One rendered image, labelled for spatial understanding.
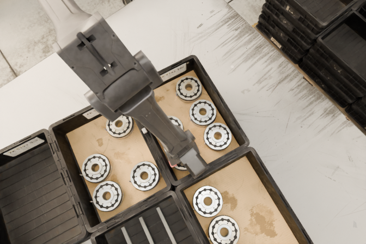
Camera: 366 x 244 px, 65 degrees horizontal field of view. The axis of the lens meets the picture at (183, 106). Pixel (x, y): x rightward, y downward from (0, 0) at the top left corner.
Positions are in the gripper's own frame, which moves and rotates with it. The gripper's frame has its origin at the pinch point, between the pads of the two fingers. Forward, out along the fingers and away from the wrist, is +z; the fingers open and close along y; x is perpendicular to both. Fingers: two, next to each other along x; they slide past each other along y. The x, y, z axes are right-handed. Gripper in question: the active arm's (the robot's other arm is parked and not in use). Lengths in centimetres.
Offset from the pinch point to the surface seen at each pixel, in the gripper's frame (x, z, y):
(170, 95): 23.8, 5.0, 5.0
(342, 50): 24, 50, 111
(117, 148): 12.2, 4.7, -21.4
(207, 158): -4.6, 3.8, 8.1
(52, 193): 6.4, 4.7, -48.7
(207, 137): 2.1, 1.2, 10.8
